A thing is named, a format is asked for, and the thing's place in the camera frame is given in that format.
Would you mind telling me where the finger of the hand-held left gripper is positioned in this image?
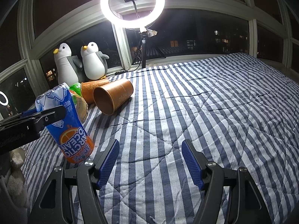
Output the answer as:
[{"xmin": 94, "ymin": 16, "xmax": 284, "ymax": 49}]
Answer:
[
  {"xmin": 0, "ymin": 110, "xmax": 42, "ymax": 127},
  {"xmin": 28, "ymin": 105, "xmax": 68, "ymax": 131}
]

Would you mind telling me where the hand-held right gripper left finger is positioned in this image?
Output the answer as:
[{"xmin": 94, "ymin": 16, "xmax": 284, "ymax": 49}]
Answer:
[{"xmin": 28, "ymin": 139, "xmax": 121, "ymax": 224}]

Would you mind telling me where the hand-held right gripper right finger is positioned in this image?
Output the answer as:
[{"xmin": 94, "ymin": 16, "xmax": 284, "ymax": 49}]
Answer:
[{"xmin": 182, "ymin": 139, "xmax": 272, "ymax": 224}]

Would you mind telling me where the blue and orange drink cup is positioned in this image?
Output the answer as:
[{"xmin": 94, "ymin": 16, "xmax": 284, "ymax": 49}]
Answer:
[{"xmin": 35, "ymin": 82, "xmax": 95, "ymax": 164}]

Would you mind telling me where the small orange paper cup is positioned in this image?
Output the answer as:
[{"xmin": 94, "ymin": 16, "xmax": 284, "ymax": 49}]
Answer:
[{"xmin": 81, "ymin": 79, "xmax": 110, "ymax": 105}]

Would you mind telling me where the large orange paper cup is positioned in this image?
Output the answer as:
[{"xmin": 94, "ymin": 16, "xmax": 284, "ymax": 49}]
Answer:
[{"xmin": 93, "ymin": 78, "xmax": 134, "ymax": 116}]

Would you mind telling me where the clear wrapped snack pack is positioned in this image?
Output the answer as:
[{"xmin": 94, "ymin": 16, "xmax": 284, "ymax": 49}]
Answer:
[{"xmin": 72, "ymin": 95, "xmax": 89, "ymax": 123}]

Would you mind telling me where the green plastic item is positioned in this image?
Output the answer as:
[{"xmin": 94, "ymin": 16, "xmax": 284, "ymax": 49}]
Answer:
[{"xmin": 69, "ymin": 82, "xmax": 83, "ymax": 98}]

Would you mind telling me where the beige plush toy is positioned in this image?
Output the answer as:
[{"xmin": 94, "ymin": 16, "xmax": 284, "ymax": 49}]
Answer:
[{"xmin": 6, "ymin": 148, "xmax": 31, "ymax": 209}]

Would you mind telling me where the penguin plush toy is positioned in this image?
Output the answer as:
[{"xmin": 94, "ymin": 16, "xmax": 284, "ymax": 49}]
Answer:
[
  {"xmin": 53, "ymin": 42, "xmax": 86, "ymax": 86},
  {"xmin": 80, "ymin": 42, "xmax": 110, "ymax": 80}
]

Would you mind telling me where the blue white striped blanket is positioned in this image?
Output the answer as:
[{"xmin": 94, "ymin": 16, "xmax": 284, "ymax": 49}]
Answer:
[{"xmin": 21, "ymin": 52, "xmax": 299, "ymax": 224}]

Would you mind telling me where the black cable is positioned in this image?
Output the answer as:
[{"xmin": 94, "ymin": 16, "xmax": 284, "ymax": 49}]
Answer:
[{"xmin": 131, "ymin": 45, "xmax": 143, "ymax": 65}]

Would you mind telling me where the black ring light stand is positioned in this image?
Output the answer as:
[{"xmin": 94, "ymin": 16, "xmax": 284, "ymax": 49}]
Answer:
[{"xmin": 140, "ymin": 31, "xmax": 150, "ymax": 69}]

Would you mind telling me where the white ring light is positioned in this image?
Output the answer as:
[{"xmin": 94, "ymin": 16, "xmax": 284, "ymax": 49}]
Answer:
[{"xmin": 100, "ymin": 0, "xmax": 166, "ymax": 30}]

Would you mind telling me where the white window frame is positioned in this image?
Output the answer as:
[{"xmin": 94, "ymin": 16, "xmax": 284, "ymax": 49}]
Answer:
[{"xmin": 0, "ymin": 0, "xmax": 299, "ymax": 91}]

